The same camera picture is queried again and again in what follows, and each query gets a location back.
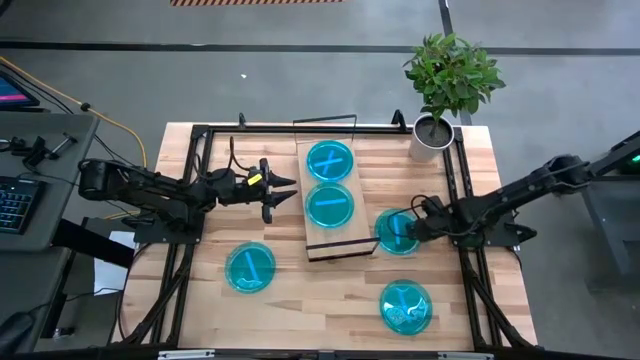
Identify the yellow cable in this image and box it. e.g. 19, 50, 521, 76
0, 55, 149, 169

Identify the green leafy plant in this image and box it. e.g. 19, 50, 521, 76
403, 32, 507, 126

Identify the grey desk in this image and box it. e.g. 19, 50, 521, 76
0, 112, 100, 251

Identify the wooden tray with handles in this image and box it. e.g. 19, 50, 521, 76
292, 114, 382, 263

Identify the white plant pot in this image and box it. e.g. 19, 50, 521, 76
408, 113, 456, 163

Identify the silver metal bracket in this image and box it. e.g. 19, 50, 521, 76
158, 349, 216, 360
438, 351, 494, 360

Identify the black flat bar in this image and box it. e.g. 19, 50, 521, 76
52, 219, 136, 269

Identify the backlit computer keyboard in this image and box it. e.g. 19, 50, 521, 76
0, 175, 47, 235

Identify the black clamp tool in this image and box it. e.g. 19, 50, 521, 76
9, 132, 79, 169

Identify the black metal stand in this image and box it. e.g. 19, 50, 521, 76
579, 130, 640, 289

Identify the computer monitor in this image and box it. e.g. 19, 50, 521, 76
0, 72, 40, 111

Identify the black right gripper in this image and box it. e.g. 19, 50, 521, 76
402, 195, 454, 243

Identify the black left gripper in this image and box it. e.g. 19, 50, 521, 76
218, 157, 299, 225

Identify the black aluminium rig frame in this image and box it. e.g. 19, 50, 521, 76
119, 110, 539, 351

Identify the white paper sheet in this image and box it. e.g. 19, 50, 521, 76
93, 230, 136, 296

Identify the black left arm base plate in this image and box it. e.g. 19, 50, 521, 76
133, 219, 204, 245

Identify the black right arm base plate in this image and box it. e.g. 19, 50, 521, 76
452, 212, 539, 249

